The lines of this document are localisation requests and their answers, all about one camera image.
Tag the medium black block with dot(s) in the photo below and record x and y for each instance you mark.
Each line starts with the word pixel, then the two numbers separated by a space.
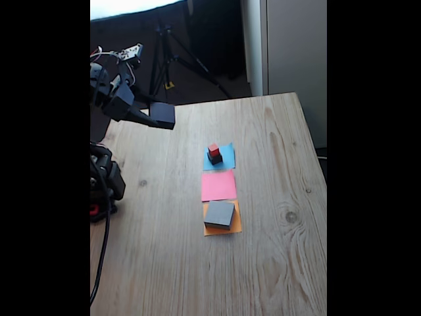
pixel 162 113

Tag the small red cube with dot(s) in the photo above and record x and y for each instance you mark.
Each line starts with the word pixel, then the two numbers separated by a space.
pixel 213 149

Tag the small black cube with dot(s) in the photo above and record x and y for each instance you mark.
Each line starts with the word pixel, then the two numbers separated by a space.
pixel 217 159

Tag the large black block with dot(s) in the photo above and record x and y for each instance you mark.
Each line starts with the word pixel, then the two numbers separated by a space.
pixel 218 214

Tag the yellow tripod tag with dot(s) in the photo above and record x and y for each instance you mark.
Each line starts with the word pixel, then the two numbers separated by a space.
pixel 169 85

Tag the black tripod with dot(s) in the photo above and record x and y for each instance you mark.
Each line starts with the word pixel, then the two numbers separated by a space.
pixel 200 66

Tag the bright white panel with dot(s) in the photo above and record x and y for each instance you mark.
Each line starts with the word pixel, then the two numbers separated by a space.
pixel 131 6

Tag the blue paper sheet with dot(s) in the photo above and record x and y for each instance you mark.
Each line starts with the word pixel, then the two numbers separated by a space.
pixel 229 158

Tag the pink paper sheet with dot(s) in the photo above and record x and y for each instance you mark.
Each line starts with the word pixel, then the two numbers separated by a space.
pixel 218 186

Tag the red base clamp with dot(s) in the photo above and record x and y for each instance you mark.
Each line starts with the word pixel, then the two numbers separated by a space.
pixel 93 209

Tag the orange paper sheet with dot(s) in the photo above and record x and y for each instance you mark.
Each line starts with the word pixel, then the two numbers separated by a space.
pixel 237 227

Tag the white cabinet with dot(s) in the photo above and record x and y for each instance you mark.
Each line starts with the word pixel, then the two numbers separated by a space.
pixel 296 49

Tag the bare circuit board camera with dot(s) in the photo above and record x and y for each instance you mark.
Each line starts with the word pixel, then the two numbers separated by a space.
pixel 131 54

